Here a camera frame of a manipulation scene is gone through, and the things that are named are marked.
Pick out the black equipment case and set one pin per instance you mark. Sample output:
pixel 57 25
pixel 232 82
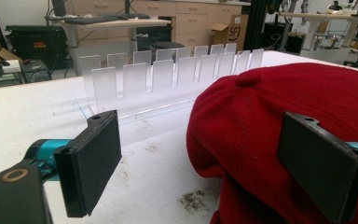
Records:
pixel 37 43

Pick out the black metal stand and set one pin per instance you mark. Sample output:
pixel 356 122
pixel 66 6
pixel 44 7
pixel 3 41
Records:
pixel 256 25

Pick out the clear acrylic slotted rack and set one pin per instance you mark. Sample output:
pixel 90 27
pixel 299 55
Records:
pixel 155 84

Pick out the printed brown cardboard box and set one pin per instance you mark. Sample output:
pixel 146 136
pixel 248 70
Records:
pixel 231 31

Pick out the light wooden desk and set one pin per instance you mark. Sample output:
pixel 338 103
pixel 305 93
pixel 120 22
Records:
pixel 118 23

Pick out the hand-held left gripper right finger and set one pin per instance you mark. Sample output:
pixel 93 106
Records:
pixel 318 163

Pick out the black keyboard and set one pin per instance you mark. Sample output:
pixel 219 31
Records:
pixel 88 20

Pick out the round black stool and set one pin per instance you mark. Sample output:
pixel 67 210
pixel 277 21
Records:
pixel 166 47

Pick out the white workbench with clutter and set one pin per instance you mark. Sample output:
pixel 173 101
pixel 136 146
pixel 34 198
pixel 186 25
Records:
pixel 326 21

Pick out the red baseball cap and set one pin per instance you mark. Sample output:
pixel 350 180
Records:
pixel 279 124

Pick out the wooden drawer cabinet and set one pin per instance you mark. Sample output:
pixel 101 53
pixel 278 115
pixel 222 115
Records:
pixel 192 21

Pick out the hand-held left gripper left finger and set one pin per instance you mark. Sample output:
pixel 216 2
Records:
pixel 88 161

